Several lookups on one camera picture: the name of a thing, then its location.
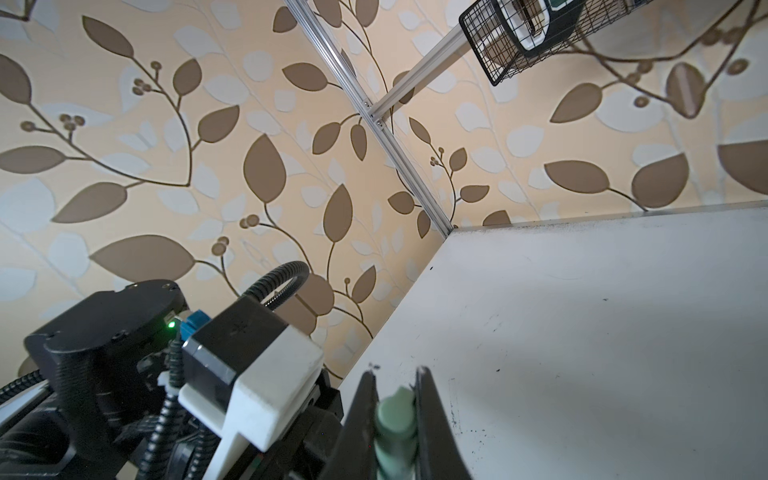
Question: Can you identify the rear wire basket black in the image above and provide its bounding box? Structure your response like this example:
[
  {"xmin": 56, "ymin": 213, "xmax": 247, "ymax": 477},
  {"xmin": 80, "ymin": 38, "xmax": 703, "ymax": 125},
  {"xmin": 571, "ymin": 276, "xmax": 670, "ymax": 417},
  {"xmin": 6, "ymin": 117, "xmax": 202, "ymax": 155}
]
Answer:
[{"xmin": 458, "ymin": 0, "xmax": 646, "ymax": 86}]

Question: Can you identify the green pen cap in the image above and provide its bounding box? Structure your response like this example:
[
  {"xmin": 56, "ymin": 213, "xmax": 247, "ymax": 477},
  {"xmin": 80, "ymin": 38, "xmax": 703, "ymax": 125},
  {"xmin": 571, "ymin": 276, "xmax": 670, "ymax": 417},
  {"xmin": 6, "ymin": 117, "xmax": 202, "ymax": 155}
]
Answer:
[{"xmin": 374, "ymin": 387, "xmax": 417, "ymax": 479}]

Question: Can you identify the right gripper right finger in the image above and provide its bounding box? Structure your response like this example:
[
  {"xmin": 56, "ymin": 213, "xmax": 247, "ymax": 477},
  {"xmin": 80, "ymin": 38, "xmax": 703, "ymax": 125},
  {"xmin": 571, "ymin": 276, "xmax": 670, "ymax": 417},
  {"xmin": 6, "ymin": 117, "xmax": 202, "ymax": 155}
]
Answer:
[{"xmin": 415, "ymin": 367, "xmax": 472, "ymax": 480}]

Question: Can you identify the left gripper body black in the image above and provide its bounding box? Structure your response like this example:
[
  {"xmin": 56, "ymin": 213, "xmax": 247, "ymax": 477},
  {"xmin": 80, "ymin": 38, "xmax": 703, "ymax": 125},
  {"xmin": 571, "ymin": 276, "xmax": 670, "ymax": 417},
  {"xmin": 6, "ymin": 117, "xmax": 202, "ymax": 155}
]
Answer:
[{"xmin": 225, "ymin": 370, "xmax": 344, "ymax": 479}]

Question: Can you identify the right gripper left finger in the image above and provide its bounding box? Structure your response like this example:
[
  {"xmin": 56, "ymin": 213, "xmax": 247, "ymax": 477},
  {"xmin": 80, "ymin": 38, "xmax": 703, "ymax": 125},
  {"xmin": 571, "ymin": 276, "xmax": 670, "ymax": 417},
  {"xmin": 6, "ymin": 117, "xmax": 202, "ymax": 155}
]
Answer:
[{"xmin": 319, "ymin": 370, "xmax": 379, "ymax": 480}]

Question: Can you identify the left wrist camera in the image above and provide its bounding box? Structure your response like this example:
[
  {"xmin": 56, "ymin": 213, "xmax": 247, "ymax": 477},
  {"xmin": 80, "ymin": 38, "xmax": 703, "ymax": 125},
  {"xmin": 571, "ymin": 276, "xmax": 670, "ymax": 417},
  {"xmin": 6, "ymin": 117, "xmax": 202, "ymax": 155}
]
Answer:
[{"xmin": 179, "ymin": 297, "xmax": 323, "ymax": 479}]

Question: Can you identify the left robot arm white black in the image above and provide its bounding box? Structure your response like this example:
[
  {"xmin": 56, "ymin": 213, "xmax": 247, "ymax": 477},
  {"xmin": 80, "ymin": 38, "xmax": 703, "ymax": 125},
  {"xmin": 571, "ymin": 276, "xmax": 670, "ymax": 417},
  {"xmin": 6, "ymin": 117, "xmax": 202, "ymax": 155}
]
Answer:
[{"xmin": 1, "ymin": 261, "xmax": 344, "ymax": 479}]

